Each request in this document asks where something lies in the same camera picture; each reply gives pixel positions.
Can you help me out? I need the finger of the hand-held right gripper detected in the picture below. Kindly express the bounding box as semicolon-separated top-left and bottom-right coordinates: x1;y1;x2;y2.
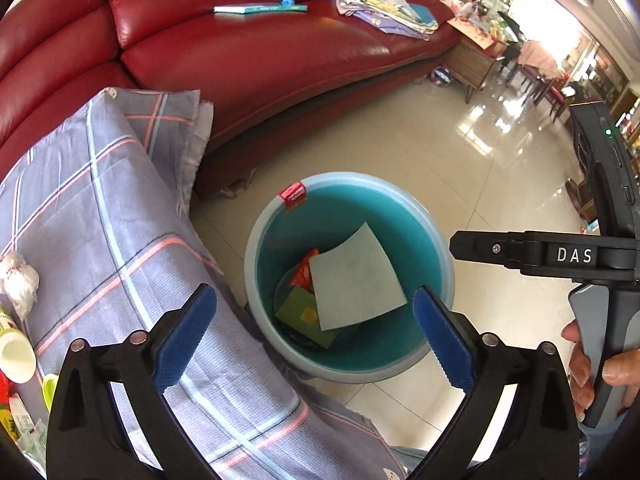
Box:
449;230;598;281

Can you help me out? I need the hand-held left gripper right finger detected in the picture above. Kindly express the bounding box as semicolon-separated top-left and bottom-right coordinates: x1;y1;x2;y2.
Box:
407;285;581;480

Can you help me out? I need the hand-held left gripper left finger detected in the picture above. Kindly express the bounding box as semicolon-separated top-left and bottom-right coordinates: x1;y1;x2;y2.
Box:
46;282;223;480

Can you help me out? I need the blue plastic bucket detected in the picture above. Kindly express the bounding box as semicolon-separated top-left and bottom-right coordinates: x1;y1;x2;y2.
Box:
244;172;456;385

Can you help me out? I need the white green cardboard box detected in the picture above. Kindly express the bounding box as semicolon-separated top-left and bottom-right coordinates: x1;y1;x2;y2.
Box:
0;394;47;461

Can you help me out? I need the person's right hand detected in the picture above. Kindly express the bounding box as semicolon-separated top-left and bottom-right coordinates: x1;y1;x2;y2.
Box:
561;320;640;423

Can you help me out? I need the brown wooden stool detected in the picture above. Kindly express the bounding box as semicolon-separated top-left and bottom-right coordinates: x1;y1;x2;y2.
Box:
565;177;601;226

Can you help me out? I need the grey green paper sheet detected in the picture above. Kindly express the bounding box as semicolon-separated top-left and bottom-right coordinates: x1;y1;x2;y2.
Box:
308;222;408;332

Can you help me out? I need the olive green flat box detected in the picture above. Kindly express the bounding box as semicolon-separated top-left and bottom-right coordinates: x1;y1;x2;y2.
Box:
274;286;341;350

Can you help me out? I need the dark wooden chair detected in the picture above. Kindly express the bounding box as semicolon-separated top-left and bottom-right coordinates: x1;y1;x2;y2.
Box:
510;60;571;121

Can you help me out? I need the red orange plastic wrapper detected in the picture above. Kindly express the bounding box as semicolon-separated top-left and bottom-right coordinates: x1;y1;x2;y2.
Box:
290;248;321;291

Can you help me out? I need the light green plastic cup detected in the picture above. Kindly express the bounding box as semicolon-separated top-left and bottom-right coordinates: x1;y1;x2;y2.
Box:
42;374;62;412

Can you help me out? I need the grey plaid cloth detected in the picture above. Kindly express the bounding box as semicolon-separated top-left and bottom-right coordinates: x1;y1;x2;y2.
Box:
0;87;406;480

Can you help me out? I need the pink table cover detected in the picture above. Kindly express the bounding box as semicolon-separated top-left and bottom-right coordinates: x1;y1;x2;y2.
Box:
517;40;563;81

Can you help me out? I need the printed paper cup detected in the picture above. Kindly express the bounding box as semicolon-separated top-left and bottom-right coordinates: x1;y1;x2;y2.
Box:
0;310;37;384

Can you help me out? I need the crumpled white tissue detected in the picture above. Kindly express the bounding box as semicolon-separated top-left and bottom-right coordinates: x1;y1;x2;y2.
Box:
0;252;40;320

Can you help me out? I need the red sticker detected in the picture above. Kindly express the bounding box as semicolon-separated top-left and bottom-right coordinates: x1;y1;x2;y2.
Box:
279;181;307;209

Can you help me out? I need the wooden side table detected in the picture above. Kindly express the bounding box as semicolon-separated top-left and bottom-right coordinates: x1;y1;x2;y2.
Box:
446;35;501;106

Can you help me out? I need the pile of folded clothes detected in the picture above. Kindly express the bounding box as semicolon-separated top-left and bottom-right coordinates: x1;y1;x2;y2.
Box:
334;0;440;41

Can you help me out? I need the red leather sofa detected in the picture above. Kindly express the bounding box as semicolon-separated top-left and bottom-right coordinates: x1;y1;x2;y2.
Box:
0;0;461;201

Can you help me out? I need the teal book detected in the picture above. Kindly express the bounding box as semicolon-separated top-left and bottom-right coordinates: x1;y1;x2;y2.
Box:
213;4;309;15

